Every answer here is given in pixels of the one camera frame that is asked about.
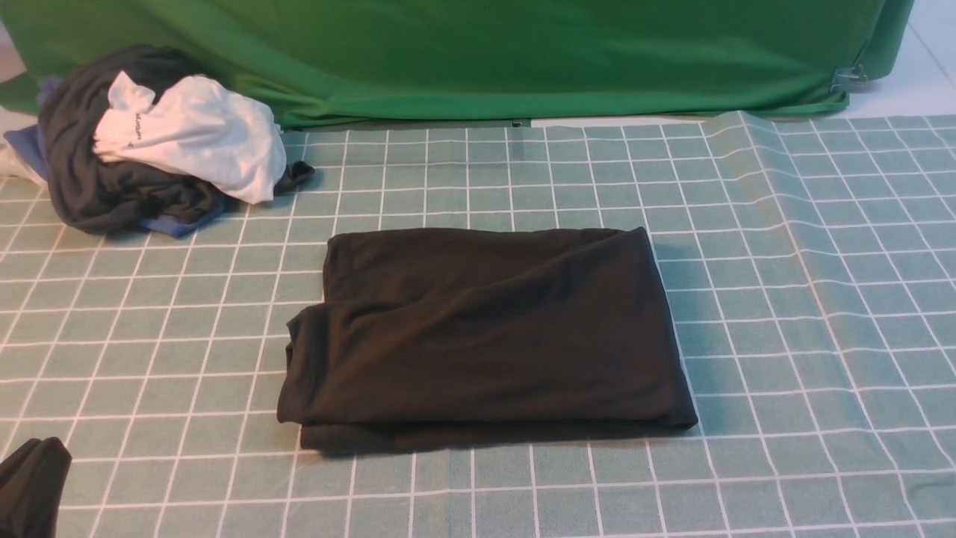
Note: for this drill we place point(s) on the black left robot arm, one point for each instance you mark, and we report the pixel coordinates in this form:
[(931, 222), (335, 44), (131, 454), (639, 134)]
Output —
[(32, 482)]

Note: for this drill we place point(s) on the metal binder clip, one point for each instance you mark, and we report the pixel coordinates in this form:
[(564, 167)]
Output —
[(849, 79)]

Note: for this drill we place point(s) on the white crumpled shirt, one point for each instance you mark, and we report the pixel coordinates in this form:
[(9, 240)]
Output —
[(196, 128)]

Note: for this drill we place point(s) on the green checkered tablecloth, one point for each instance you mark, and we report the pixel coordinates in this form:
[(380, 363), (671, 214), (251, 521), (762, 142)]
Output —
[(809, 267)]

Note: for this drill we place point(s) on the green backdrop cloth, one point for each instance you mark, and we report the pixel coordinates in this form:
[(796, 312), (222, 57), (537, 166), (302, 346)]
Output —
[(324, 62)]

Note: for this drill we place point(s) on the dark gray crumpled garment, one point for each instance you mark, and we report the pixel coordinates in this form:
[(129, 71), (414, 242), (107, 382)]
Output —
[(158, 69)]

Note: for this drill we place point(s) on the dark gray long-sleeved shirt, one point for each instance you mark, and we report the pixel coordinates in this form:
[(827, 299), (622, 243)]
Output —
[(438, 338)]

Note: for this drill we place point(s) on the white cream crumpled garment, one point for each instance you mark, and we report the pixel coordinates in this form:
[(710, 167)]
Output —
[(13, 165)]

